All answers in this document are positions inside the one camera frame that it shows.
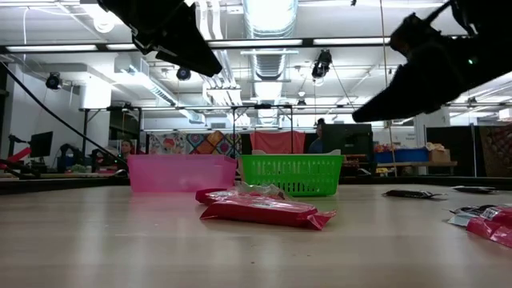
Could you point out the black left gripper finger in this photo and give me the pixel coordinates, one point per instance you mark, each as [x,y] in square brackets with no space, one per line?
[192,48]

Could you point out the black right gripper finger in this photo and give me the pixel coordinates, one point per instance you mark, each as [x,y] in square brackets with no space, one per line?
[412,96]

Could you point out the red KitKat mini bar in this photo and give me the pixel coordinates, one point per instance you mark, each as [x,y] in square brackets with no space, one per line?
[264,212]
[496,230]
[212,196]

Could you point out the clear red candy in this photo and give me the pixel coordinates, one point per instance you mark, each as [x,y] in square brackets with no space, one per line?
[260,189]

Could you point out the blue storage bin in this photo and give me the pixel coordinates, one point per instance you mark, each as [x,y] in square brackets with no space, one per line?
[404,156]

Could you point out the cardboard box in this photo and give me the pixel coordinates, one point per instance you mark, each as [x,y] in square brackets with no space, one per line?
[439,155]

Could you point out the wooden background table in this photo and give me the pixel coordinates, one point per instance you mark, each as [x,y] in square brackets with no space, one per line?
[416,163]

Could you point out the black partition panel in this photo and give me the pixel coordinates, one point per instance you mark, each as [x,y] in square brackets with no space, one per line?
[456,148]

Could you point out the large black monitor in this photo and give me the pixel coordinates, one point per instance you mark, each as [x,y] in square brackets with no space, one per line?
[348,140]

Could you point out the dark patterned quilt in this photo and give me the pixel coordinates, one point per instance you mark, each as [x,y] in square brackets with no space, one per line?
[496,150]

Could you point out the colourful patchwork quilt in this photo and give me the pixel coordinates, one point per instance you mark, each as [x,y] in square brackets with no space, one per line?
[192,143]

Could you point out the black beam with lights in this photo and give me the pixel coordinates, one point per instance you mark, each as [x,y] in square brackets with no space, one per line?
[52,48]

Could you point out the person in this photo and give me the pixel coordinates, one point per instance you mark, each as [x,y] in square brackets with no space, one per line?
[127,149]
[318,144]

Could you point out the red hanging cloth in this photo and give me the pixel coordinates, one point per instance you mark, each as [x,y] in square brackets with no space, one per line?
[276,142]

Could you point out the pink plastic tray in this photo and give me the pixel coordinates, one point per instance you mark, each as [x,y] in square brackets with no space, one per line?
[180,174]

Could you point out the green plastic basket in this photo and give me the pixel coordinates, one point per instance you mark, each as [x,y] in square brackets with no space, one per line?
[292,176]

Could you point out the small black monitor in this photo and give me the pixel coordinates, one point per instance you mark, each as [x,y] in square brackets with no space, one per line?
[42,144]

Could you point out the black ceiling camera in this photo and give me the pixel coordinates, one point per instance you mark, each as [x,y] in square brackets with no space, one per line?
[53,81]
[184,74]
[322,64]

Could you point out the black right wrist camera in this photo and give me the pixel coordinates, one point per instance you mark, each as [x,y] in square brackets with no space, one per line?
[414,34]

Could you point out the silver ventilation duct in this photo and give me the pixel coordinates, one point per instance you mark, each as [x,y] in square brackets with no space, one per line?
[270,24]

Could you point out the black background rig frame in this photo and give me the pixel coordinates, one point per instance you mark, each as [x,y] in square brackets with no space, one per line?
[256,106]

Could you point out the black aluminium table frame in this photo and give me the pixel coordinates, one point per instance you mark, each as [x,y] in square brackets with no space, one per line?
[60,186]

